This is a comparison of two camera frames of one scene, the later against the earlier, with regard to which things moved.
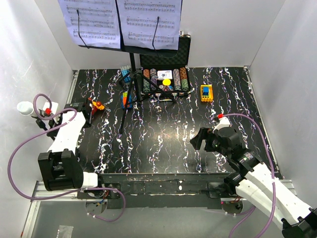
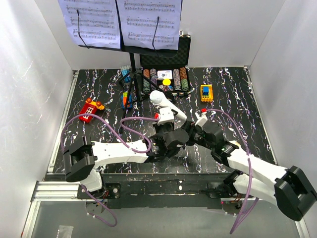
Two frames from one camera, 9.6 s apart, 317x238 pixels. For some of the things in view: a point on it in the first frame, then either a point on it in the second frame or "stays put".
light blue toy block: (124, 70) stays put
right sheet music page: (138, 18) stays put
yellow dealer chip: (166, 82) stays put
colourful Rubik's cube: (124, 97) stays put
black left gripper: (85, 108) → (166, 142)
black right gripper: (203, 133) → (190, 126)
